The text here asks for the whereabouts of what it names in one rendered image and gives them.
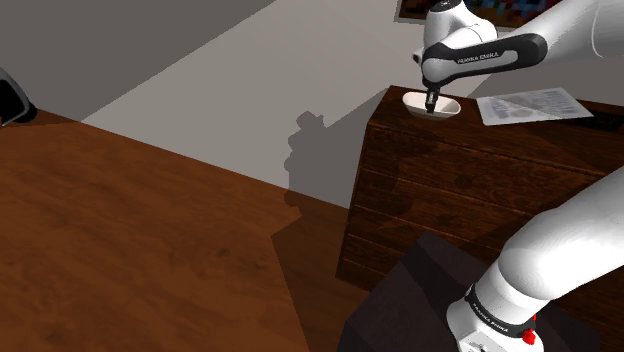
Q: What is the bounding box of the white oval bowl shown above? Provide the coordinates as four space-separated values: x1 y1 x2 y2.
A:
402 91 462 120

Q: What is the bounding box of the dark wooden chest of drawers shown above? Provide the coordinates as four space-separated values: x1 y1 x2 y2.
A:
335 85 624 352

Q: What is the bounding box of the white printed paper sheet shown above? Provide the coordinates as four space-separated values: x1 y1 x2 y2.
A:
475 87 595 127

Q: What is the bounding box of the dark robot stand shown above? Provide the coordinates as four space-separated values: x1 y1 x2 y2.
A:
336 230 602 352

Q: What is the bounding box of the black object with grey rim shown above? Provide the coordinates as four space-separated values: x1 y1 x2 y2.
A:
0 67 38 128

